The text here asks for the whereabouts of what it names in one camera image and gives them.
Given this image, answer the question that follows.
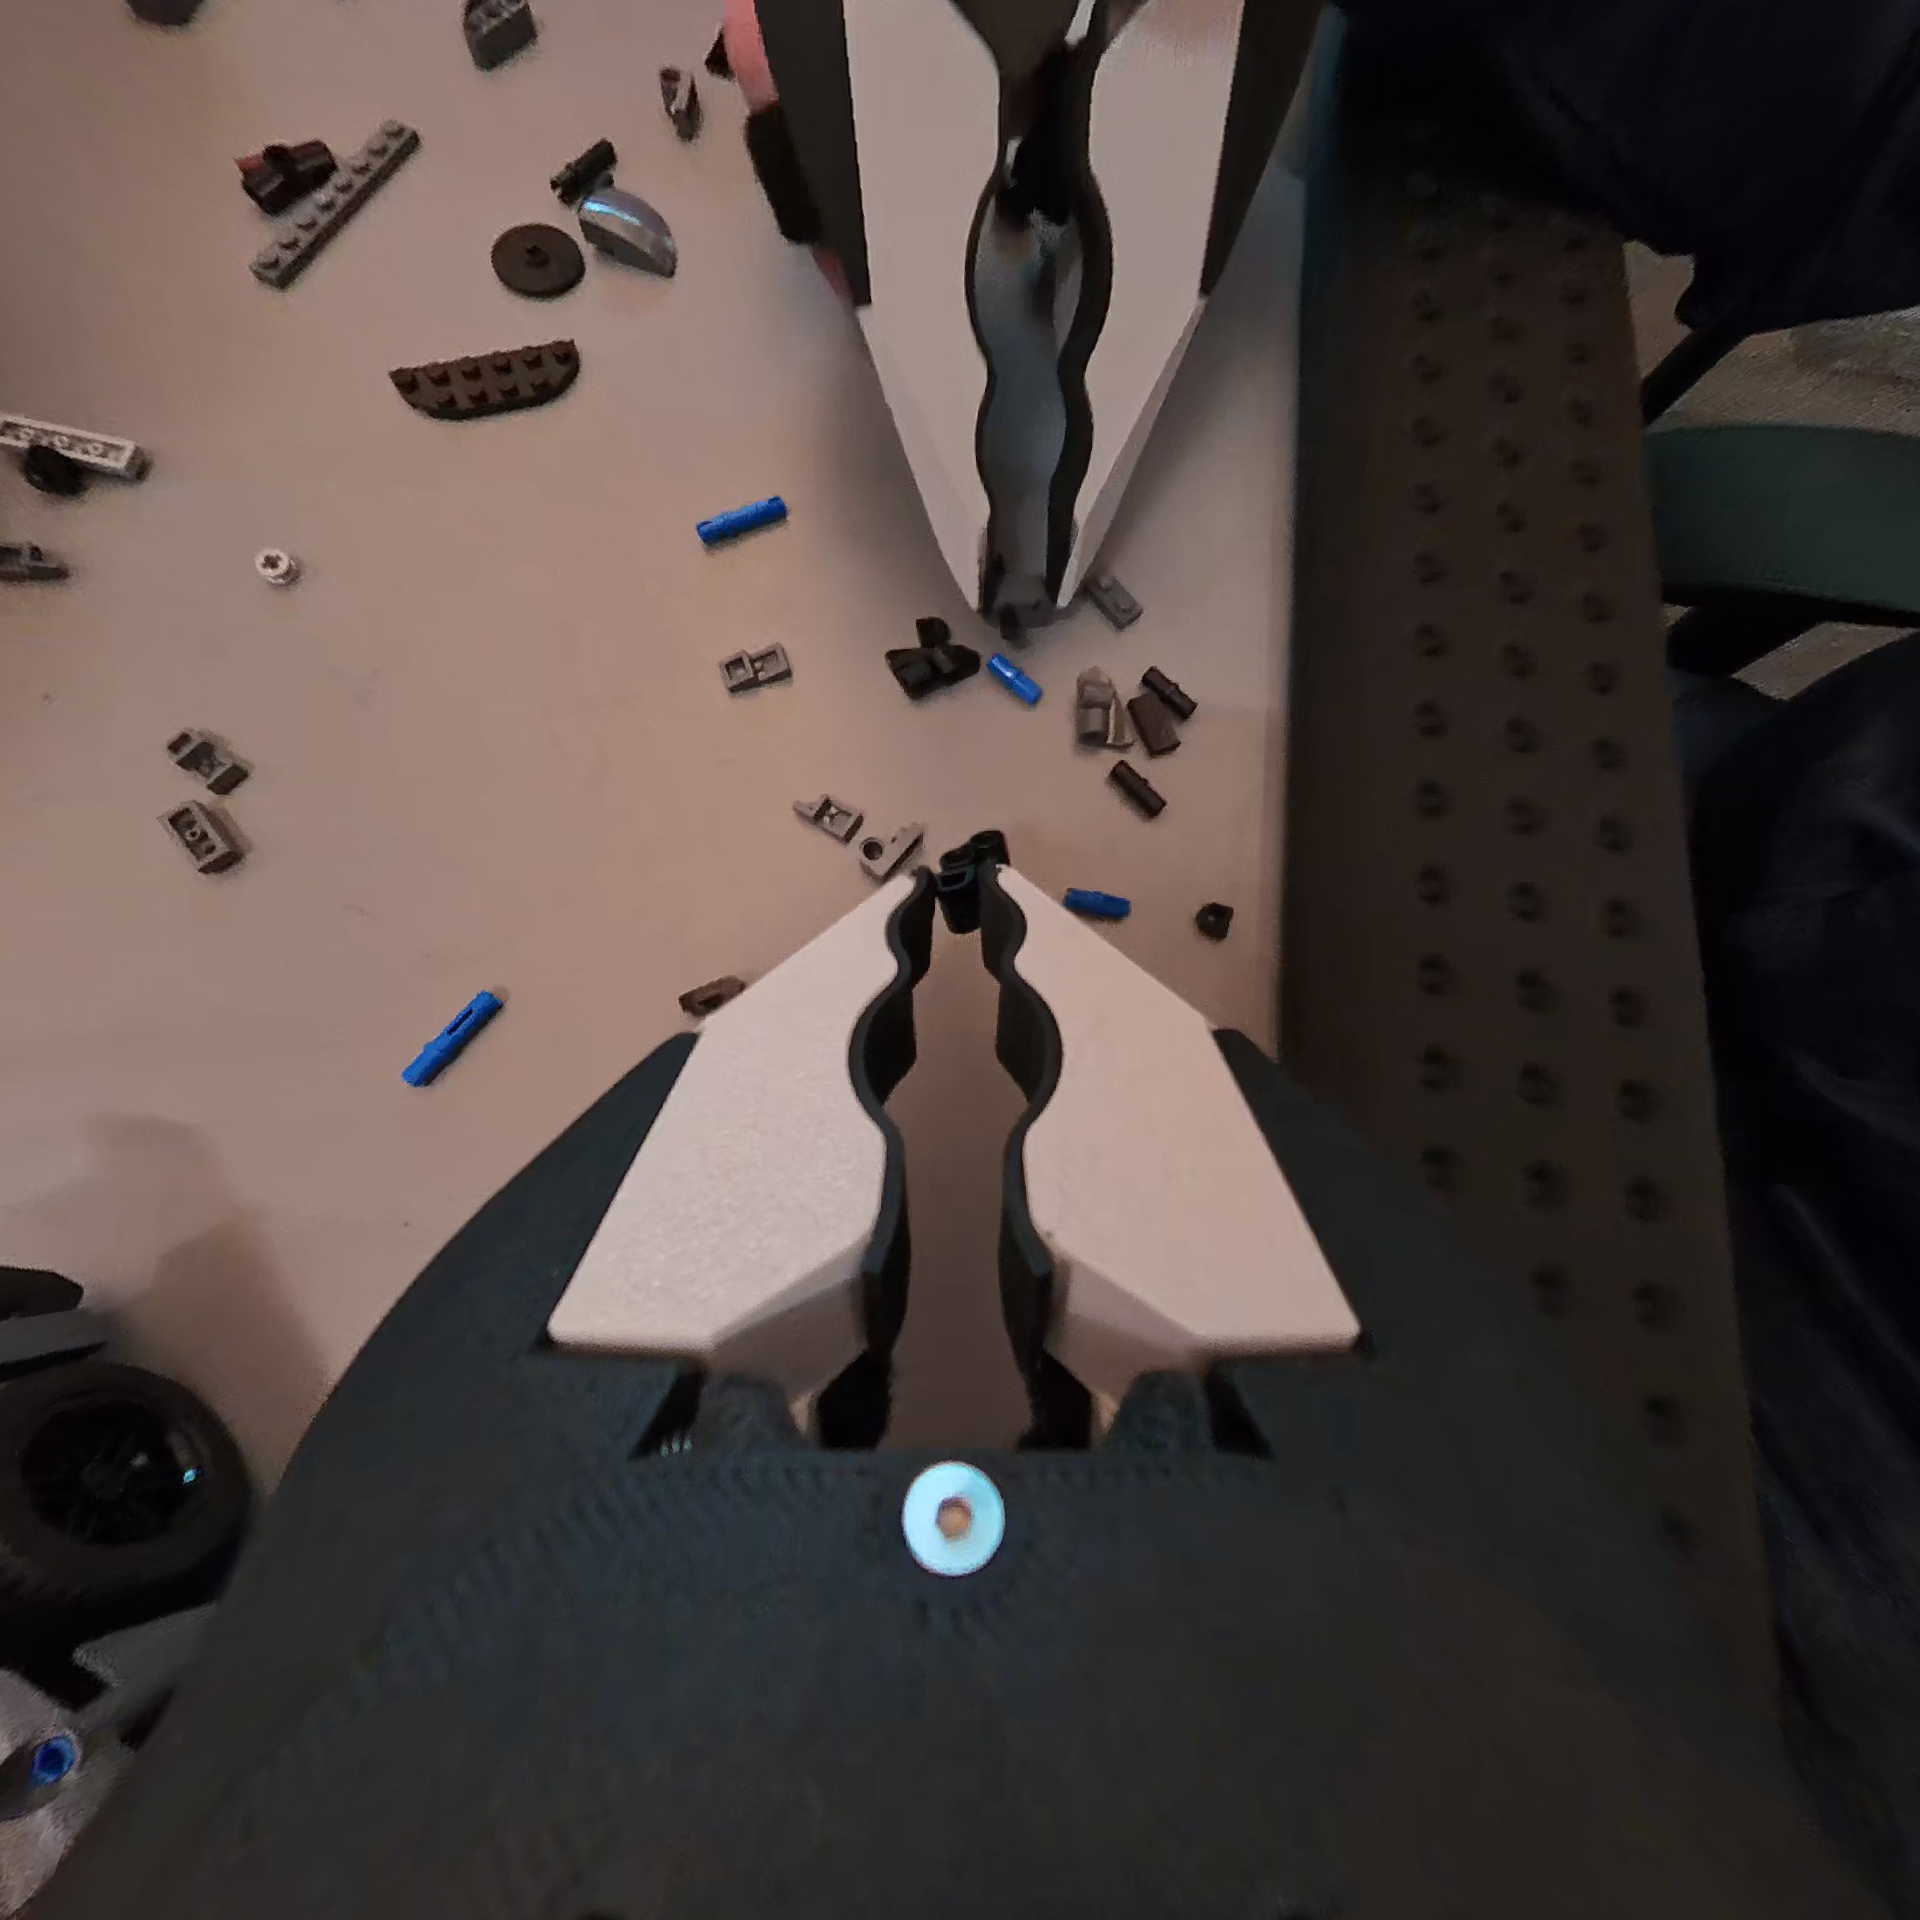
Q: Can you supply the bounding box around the black round lego dish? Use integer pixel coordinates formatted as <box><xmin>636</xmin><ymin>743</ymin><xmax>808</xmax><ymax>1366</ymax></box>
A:
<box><xmin>489</xmin><ymin>223</ymin><xmax>587</xmax><ymax>300</ymax></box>

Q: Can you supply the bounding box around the black lego clip piece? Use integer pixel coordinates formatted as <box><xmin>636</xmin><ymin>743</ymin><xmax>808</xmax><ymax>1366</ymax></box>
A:
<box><xmin>237</xmin><ymin>136</ymin><xmax>335</xmax><ymax>213</ymax></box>

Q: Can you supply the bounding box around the shiny grey curved lego slope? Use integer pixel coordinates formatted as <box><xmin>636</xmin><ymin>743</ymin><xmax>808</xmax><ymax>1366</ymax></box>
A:
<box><xmin>576</xmin><ymin>185</ymin><xmax>680</xmax><ymax>280</ymax></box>

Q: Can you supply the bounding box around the black chair armrest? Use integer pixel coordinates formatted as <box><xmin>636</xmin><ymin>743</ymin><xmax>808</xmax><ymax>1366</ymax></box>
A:
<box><xmin>1639</xmin><ymin>415</ymin><xmax>1920</xmax><ymax>620</ymax></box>

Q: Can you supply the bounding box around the grey lego car model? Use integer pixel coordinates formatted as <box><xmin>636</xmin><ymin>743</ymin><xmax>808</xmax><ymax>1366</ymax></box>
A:
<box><xmin>0</xmin><ymin>1263</ymin><xmax>260</xmax><ymax>1870</ymax></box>

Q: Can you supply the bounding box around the long dark grey lego plate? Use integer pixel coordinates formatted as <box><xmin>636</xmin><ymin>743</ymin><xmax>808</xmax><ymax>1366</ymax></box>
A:
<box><xmin>249</xmin><ymin>120</ymin><xmax>422</xmax><ymax>287</ymax></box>

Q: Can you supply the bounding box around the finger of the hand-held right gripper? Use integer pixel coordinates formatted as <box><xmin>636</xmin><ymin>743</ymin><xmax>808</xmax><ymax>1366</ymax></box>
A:
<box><xmin>1041</xmin><ymin>0</ymin><xmax>1251</xmax><ymax>608</ymax></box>
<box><xmin>844</xmin><ymin>0</ymin><xmax>1037</xmax><ymax>616</ymax></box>

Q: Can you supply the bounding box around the black curved lego wedge plate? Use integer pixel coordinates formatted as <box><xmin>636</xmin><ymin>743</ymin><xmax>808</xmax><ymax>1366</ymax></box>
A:
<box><xmin>389</xmin><ymin>335</ymin><xmax>582</xmax><ymax>423</ymax></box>

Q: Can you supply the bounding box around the person's right hand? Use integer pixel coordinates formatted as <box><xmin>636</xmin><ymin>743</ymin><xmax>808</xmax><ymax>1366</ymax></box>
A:
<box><xmin>723</xmin><ymin>0</ymin><xmax>876</xmax><ymax>311</ymax></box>

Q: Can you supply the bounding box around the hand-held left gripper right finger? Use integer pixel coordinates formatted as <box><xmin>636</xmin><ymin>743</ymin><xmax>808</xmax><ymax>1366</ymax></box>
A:
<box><xmin>979</xmin><ymin>866</ymin><xmax>1363</xmax><ymax>1423</ymax></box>

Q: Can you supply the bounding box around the black lego cross connector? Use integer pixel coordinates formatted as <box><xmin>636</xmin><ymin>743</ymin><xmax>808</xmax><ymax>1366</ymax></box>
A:
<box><xmin>883</xmin><ymin>615</ymin><xmax>985</xmax><ymax>703</ymax></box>

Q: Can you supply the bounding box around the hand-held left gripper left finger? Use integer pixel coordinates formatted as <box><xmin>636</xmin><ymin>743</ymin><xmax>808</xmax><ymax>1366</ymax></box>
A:
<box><xmin>543</xmin><ymin>870</ymin><xmax>935</xmax><ymax>1423</ymax></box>

